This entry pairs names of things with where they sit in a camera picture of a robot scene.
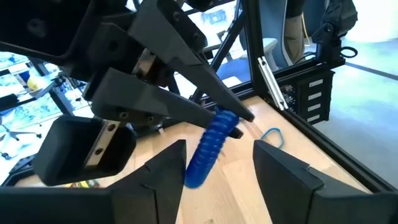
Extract blue coil wristband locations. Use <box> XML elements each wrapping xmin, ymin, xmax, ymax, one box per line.
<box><xmin>184</xmin><ymin>106</ymin><xmax>241</xmax><ymax>190</ymax></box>

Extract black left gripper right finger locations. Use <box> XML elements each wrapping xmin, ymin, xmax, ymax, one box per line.
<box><xmin>252</xmin><ymin>139</ymin><xmax>326</xmax><ymax>224</ymax></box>

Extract silver metal bracket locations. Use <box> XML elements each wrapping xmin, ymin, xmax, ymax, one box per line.
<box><xmin>256</xmin><ymin>55</ymin><xmax>289</xmax><ymax>111</ymax></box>

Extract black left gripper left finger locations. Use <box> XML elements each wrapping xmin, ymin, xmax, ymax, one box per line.
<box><xmin>107</xmin><ymin>139</ymin><xmax>188</xmax><ymax>224</ymax></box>

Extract yellow green crayon box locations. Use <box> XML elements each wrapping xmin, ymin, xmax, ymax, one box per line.
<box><xmin>62</xmin><ymin>179</ymin><xmax>101</xmax><ymax>189</ymax></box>

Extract person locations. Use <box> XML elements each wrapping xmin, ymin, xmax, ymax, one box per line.
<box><xmin>284</xmin><ymin>0</ymin><xmax>308</xmax><ymax>65</ymax></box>

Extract black electronics box white labels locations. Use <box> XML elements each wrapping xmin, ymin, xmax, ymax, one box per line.
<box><xmin>281</xmin><ymin>70</ymin><xmax>336</xmax><ymax>126</ymax></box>

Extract black office chair base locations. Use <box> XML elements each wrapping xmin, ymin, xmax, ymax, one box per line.
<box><xmin>0</xmin><ymin>123</ymin><xmax>43</xmax><ymax>161</ymax></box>

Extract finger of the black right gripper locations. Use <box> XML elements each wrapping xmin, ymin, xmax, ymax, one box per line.
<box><xmin>129</xmin><ymin>0</ymin><xmax>256</xmax><ymax>123</ymax></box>
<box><xmin>91</xmin><ymin>67</ymin><xmax>244</xmax><ymax>139</ymax></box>

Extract black mounted device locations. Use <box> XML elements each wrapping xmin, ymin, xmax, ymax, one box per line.
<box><xmin>310</xmin><ymin>0</ymin><xmax>359</xmax><ymax>63</ymax></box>

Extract blue office chair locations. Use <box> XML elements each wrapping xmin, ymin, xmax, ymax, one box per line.
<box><xmin>216</xmin><ymin>0</ymin><xmax>315</xmax><ymax>90</ymax></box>

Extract blue rubber band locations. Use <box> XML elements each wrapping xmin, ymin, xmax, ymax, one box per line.
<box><xmin>259</xmin><ymin>127</ymin><xmax>285</xmax><ymax>150</ymax></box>

